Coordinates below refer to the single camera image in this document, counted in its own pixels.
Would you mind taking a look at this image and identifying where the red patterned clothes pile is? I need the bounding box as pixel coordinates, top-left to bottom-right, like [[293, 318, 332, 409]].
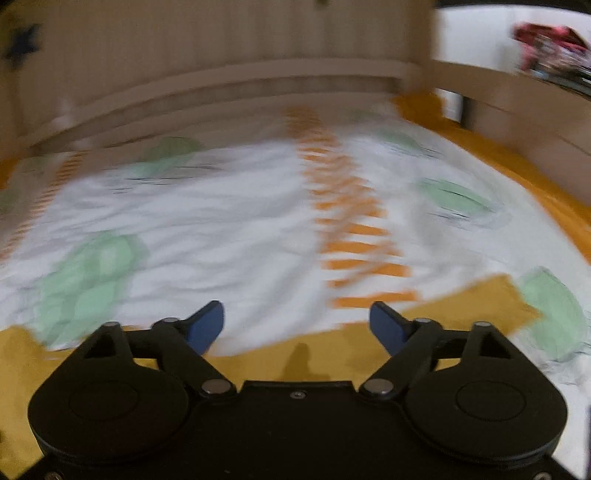
[[512, 23, 590, 96]]

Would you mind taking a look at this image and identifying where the white leaf-pattern bed cover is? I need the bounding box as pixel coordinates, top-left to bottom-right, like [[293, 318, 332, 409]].
[[1, 104, 590, 478]]

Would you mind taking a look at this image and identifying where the beige wooden headboard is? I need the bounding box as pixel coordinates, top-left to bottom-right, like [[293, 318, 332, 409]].
[[1, 1, 436, 155]]

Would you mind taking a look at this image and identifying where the dark blue star decoration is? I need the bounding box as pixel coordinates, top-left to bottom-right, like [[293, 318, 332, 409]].
[[2, 23, 41, 71]]

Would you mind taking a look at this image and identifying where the beige wooden side rail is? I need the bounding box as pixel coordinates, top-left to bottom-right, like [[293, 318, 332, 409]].
[[431, 61, 591, 206]]

